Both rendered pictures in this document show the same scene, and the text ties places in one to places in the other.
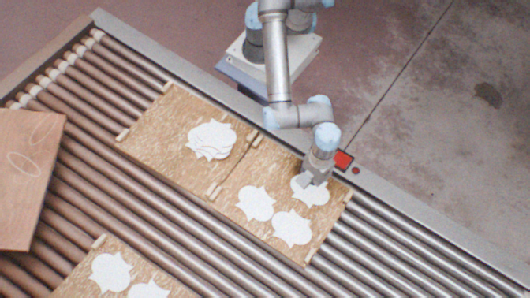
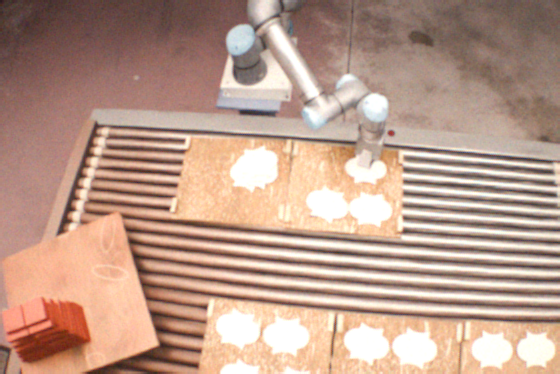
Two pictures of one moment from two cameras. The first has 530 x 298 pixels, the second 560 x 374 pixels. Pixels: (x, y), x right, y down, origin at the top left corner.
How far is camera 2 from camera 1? 45 cm
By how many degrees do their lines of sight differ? 6
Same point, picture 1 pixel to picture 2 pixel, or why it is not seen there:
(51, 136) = (118, 236)
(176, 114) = (209, 163)
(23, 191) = (123, 296)
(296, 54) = not seen: hidden behind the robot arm
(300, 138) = (329, 129)
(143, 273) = (265, 315)
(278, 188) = (338, 181)
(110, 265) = (233, 323)
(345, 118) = not seen: hidden behind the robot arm
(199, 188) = (269, 216)
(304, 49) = not seen: hidden behind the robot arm
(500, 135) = (445, 64)
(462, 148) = (427, 86)
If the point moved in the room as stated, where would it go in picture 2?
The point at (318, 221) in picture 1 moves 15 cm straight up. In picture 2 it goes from (388, 191) to (394, 171)
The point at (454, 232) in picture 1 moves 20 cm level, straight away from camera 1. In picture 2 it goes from (490, 145) to (495, 107)
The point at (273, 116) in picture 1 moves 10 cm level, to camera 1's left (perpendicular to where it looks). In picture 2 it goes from (316, 113) to (285, 123)
